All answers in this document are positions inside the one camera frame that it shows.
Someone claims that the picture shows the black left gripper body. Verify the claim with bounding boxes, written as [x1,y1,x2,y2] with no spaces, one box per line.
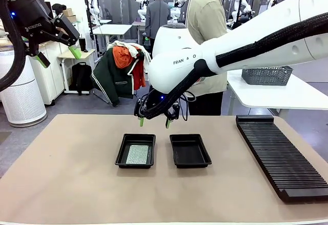
[9,0,58,46]

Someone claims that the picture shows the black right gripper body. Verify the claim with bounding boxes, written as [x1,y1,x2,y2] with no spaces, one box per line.
[142,88,175,119]

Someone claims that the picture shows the black plastic ESD tray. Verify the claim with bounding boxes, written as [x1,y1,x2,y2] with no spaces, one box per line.
[114,133,157,170]
[169,133,213,169]

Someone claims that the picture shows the white cabinet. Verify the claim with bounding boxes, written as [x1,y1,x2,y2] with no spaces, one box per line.
[27,40,66,106]

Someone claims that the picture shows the small white desk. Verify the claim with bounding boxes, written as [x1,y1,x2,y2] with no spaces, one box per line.
[57,48,97,95]

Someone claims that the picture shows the black bag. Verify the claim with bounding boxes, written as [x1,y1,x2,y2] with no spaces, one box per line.
[51,3,67,18]

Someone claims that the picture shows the white background table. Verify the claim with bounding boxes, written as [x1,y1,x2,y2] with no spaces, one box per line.
[91,24,133,44]

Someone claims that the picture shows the white cylindrical air purifier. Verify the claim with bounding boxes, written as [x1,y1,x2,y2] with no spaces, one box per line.
[0,48,48,128]

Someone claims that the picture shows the dark green jacket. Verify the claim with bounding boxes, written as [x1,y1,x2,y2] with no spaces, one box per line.
[91,46,140,107]

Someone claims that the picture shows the black backpack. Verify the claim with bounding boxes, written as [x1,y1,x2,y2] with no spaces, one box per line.
[70,62,93,96]

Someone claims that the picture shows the orange garment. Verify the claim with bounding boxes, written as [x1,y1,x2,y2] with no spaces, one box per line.
[112,45,146,90]

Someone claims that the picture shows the white cloth garment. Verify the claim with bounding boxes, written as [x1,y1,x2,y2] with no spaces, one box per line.
[107,39,152,75]

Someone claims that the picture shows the person in grey coat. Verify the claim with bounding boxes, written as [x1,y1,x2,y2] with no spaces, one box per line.
[145,0,172,47]

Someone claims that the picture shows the person in beige shirt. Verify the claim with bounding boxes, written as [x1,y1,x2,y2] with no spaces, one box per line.
[186,0,229,116]

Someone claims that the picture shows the white side table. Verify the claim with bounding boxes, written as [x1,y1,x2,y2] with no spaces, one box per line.
[226,68,328,117]

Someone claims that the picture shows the grey mesh basket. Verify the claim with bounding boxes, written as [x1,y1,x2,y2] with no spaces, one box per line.
[241,65,294,86]

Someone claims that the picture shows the black slotted board rack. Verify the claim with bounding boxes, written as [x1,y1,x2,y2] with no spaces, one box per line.
[235,114,328,204]

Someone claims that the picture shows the black braided cable sleeve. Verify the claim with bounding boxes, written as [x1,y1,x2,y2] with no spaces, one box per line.
[142,11,328,120]
[0,9,29,92]

